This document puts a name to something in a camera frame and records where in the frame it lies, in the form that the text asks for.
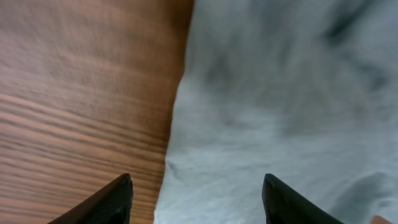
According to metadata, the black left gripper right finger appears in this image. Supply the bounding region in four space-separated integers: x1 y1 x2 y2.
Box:
262 174 342 224

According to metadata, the light blue t-shirt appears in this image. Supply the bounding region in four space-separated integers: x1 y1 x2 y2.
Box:
154 0 397 223

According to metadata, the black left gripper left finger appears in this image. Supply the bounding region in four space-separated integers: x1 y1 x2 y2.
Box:
49 173 134 224

